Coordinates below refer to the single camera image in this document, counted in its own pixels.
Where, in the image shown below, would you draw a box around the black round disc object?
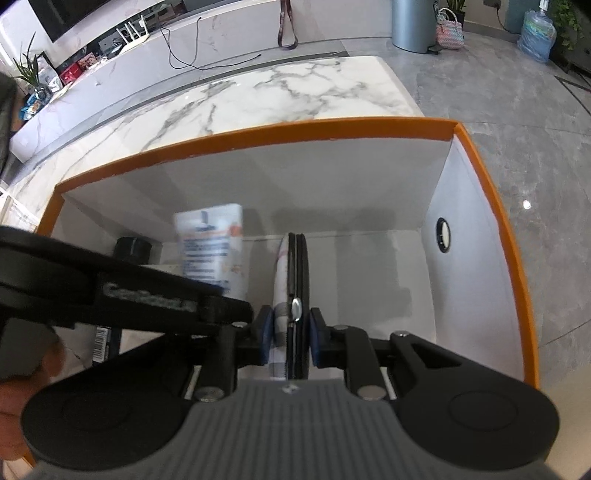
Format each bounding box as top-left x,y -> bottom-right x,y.
286,233 -> 311,380

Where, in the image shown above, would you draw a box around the person's hand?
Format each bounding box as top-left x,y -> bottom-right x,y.
0,341 -> 65,461

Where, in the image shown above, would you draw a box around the black cylinder can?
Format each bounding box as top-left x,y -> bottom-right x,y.
112,237 -> 152,265

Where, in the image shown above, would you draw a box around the white blue product box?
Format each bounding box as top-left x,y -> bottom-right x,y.
173,203 -> 246,300

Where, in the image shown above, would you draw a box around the orange white storage box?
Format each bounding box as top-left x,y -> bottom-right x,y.
38,117 -> 540,386

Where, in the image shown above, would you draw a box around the green potted plant left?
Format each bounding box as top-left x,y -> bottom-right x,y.
13,36 -> 52,105

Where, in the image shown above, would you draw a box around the white wifi router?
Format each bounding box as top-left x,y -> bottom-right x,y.
115,15 -> 150,50

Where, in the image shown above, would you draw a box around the pastel woven basket bag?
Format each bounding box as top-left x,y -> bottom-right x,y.
436,7 -> 465,50

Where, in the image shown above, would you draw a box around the grey metal trash bin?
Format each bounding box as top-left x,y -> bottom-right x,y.
391,0 -> 439,54

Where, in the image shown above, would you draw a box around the blue water jug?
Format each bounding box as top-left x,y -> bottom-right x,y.
517,10 -> 557,63

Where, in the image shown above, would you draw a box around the black cable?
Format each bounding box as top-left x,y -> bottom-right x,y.
159,16 -> 264,71

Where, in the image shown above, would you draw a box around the wall mounted television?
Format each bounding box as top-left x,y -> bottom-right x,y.
29,0 -> 108,42

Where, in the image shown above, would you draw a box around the brown camera strap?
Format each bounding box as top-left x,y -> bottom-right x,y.
276,0 -> 300,51

